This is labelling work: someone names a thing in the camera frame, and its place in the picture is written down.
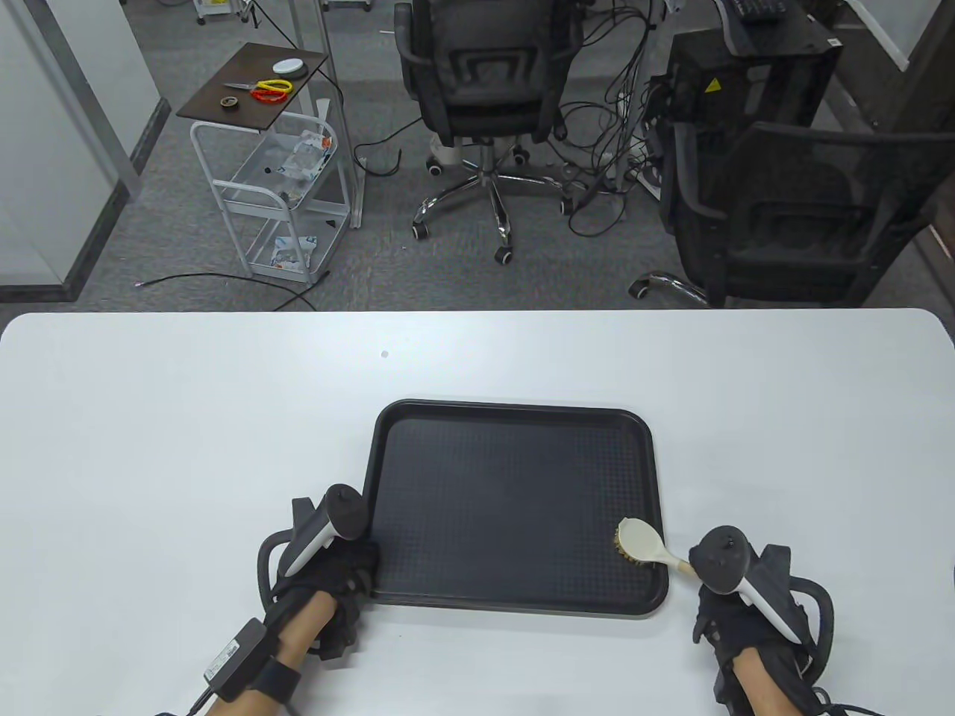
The person's left forearm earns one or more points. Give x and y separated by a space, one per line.
298 634

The black keyboard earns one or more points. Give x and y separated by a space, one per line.
757 7

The white round disc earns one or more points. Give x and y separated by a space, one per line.
289 66

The white cart with brown top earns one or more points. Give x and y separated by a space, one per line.
257 115

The black plastic tray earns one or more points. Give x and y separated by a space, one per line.
507 507

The person's left hand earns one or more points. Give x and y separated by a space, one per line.
351 567

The black mesh office chair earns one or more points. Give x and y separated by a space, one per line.
791 224

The black padded office chair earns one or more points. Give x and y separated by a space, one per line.
485 74

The person's right hand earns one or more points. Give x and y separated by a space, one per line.
735 626

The black and white controller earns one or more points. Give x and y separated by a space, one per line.
720 559
345 511

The black computer tower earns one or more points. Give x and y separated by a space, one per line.
746 82

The white metal desk leg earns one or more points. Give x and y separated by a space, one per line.
343 149

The clear plastic packet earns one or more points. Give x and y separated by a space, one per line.
306 156
291 253

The person's right forearm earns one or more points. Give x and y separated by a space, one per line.
757 693

